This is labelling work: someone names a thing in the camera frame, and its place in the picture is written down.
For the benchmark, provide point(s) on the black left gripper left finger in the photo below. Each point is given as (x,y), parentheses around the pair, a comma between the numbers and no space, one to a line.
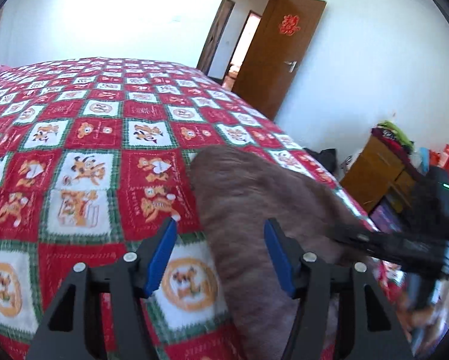
(72,325)

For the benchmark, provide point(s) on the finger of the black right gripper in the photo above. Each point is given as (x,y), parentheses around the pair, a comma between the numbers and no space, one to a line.
(356,239)

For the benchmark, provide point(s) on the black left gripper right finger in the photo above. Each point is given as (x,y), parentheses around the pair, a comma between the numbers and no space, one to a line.
(367,325)

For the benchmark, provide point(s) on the brown knitted sweater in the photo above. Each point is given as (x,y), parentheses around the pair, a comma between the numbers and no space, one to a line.
(236,192)

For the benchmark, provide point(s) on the green folded clothes stack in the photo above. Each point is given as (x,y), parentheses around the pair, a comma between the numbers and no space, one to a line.
(398,134)

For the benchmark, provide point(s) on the black clothes pile on floor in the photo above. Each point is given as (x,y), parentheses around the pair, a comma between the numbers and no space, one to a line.
(327,158)

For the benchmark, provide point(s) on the pink storage box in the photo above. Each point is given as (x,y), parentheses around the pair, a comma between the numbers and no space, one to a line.
(385,218)

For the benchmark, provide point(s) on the brown wooden desk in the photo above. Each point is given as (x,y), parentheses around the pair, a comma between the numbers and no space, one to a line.
(378,173)

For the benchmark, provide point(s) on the red patchwork bed quilt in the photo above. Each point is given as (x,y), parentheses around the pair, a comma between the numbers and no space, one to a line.
(94,156)

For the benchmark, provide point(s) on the brown wooden door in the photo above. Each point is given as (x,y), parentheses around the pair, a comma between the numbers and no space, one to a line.
(272,59)

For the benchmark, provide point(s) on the red paper door decoration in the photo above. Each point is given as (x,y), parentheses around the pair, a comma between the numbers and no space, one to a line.
(289,25)

